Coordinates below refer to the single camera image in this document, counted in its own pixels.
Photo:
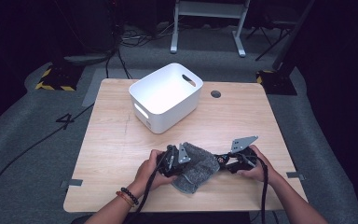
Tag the grey stand base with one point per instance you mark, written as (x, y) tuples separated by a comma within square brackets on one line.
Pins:
[(87, 59)]

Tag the person's right hand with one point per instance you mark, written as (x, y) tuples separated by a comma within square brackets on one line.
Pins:
[(265, 172)]

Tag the person's dark clothing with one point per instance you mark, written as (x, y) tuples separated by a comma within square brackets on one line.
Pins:
[(183, 218)]

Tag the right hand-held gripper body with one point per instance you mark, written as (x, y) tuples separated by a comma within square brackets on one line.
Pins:
[(245, 160)]

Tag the black slanted pole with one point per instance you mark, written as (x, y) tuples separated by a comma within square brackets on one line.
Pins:
[(292, 37)]

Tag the black yellow striped base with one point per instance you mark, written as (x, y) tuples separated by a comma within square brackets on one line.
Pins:
[(276, 82), (59, 81)]

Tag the white metal stand frame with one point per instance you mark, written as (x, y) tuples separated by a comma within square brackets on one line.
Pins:
[(209, 9)]

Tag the grey towel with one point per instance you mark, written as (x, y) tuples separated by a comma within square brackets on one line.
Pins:
[(199, 171)]

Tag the white plastic basket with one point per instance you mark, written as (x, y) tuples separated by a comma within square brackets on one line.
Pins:
[(167, 93)]

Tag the grey tape piece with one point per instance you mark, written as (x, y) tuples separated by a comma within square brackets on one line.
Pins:
[(75, 182), (295, 175)]

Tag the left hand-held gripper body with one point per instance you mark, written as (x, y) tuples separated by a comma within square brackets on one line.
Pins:
[(171, 158)]

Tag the black folding stand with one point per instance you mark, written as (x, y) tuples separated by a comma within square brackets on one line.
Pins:
[(270, 40)]

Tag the person's left hand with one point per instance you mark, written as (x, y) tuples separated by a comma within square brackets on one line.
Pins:
[(147, 174)]

